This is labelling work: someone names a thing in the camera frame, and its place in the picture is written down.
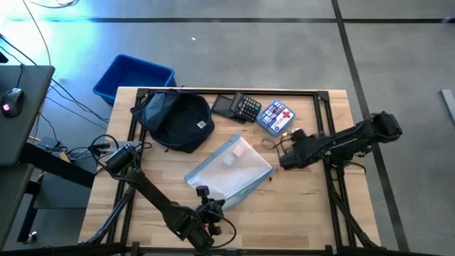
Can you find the black computer mouse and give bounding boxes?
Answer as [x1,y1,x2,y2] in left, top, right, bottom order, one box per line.
[0,87,26,119]

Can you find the black power adapter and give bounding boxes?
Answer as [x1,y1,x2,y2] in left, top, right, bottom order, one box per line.
[36,136,62,152]

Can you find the grey metal bar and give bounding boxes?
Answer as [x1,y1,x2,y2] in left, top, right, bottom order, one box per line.
[440,88,455,125]

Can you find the black aluminium table frame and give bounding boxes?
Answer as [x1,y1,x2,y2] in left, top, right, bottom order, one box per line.
[85,87,383,256]

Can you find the black floor cable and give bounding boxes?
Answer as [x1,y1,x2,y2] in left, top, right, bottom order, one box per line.
[0,33,110,124]

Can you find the navy backpack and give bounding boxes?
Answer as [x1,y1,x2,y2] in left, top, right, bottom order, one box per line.
[129,88,216,154]

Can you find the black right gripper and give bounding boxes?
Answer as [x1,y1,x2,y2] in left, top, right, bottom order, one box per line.
[278,136,323,171]

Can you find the black calculator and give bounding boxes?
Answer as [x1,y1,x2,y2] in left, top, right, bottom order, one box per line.
[228,91,263,124]

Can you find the blue plastic bin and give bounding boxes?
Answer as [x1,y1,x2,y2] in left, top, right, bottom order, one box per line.
[92,53,178,107]

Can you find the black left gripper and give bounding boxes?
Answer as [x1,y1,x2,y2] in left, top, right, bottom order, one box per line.
[196,198,228,238]

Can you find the clear mesh pouch blue trim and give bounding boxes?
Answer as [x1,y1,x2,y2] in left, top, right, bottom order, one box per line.
[183,133,277,211]

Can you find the grey floor cable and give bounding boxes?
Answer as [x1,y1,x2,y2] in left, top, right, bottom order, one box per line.
[21,0,53,67]

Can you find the blue first aid kit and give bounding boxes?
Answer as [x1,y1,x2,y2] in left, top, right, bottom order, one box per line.
[255,98,297,138]

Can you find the black desk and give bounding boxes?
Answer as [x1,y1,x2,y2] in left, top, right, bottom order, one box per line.
[0,64,97,250]

